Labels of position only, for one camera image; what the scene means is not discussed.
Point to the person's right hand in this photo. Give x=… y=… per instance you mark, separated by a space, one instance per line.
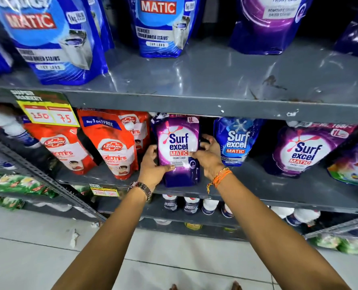
x=210 y=163

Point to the person's left hand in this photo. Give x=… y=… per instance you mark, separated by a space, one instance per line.
x=150 y=172

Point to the person's left thumb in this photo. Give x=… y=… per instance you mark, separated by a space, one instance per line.
x=166 y=169

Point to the person's right thumb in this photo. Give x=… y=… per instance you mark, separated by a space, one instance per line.
x=196 y=154

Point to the small purple detergent pouch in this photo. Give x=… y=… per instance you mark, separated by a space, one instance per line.
x=179 y=138

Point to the person's left forearm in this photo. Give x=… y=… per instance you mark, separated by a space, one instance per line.
x=106 y=238

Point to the person's right forearm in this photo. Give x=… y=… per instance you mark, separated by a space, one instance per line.
x=272 y=238

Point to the metal band wristwatch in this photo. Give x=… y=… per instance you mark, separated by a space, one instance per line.
x=142 y=187

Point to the white bottle with dark label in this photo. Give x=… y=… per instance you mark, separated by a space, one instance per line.
x=192 y=205
x=170 y=202

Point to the small blue detergent pouch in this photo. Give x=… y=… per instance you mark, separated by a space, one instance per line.
x=236 y=141

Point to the red handwash refill pouch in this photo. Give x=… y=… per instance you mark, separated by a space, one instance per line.
x=112 y=144
x=139 y=129
x=64 y=147

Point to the white bottle with blue base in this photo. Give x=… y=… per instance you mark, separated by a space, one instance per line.
x=280 y=212
x=210 y=206
x=304 y=216
x=227 y=211

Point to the yellow packet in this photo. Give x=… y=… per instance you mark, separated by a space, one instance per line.
x=193 y=226

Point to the grey metal shelf rack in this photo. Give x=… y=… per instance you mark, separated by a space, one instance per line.
x=197 y=87

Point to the small yellow shelf label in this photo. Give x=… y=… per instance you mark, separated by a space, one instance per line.
x=104 y=191

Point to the wide purple detergent pouch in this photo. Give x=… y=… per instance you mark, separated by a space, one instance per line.
x=302 y=150

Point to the crumpled white paper scrap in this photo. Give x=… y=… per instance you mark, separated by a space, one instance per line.
x=74 y=238

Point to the person's left foot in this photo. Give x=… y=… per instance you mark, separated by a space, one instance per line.
x=173 y=287

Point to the person's foot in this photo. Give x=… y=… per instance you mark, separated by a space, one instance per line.
x=237 y=286
x=173 y=287

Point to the yellow price label card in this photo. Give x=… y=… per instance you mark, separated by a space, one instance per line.
x=47 y=113

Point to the person's right foot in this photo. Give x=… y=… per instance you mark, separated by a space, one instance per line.
x=237 y=286

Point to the large purple detergent pouch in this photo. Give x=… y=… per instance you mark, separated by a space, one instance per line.
x=266 y=24
x=355 y=36

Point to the row of green packets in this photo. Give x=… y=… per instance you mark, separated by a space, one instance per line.
x=15 y=185
x=339 y=244

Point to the multicoloured detergent pouch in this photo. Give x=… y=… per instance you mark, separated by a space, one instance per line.
x=352 y=169

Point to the white plastic bottle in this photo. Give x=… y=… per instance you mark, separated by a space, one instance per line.
x=9 y=123

